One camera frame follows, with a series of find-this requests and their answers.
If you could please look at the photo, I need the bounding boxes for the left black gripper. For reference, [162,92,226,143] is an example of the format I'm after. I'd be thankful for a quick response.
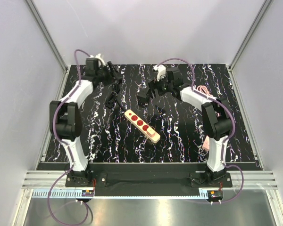
[96,62,123,87]

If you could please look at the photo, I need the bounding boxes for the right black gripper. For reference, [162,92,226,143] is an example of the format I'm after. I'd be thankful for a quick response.
[146,73,173,100]

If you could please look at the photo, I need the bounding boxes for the black cube adapter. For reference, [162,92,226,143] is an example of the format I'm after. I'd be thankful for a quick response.
[137,94,149,105]

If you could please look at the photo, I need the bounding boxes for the black power cord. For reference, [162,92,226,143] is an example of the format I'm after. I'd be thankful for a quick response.
[105,80,123,109]

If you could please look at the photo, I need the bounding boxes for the beige red power strip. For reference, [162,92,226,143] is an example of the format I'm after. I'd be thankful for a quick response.
[124,110,160,144]

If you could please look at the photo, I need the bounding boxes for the pink square plug adapter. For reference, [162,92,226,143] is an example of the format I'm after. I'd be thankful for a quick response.
[147,127,156,137]

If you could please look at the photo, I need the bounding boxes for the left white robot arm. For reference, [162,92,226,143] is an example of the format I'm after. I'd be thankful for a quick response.
[50,56,122,186]

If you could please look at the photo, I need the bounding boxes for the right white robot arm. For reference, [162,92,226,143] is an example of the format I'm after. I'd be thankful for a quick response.
[146,65,235,187]

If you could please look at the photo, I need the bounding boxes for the pink power strip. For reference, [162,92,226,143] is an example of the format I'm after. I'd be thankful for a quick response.
[202,136,210,151]

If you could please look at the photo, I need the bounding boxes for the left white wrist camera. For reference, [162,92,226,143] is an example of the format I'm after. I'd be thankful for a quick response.
[89,53,107,66]

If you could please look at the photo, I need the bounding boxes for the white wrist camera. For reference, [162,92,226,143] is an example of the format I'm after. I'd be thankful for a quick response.
[89,53,107,66]
[153,65,166,81]

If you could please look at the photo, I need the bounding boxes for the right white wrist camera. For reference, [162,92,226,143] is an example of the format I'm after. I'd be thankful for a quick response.
[153,65,166,81]

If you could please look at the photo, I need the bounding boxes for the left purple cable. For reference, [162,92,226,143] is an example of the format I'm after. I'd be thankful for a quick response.
[48,48,92,224]

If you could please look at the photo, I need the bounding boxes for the pink coiled cable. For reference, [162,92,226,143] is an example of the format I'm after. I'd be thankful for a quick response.
[196,85,213,97]

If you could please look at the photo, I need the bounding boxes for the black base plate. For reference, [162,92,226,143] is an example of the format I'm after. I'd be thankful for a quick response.
[65,162,234,197]

